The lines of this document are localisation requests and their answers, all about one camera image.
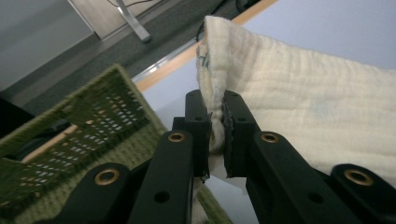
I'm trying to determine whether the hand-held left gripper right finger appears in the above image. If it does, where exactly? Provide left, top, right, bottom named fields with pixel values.
left=221, top=90, right=262, bottom=179

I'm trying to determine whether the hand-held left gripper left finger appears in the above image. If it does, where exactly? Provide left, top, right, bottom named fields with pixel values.
left=172, top=89, right=213, bottom=180

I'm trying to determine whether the green woven basket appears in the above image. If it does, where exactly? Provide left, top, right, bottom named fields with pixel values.
left=0, top=63, right=234, bottom=224

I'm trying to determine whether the cream cloth with egg print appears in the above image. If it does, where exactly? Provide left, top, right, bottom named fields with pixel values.
left=190, top=15, right=396, bottom=224

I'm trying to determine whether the metal stand leg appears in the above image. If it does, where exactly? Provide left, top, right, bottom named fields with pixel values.
left=116, top=0, right=153, bottom=44

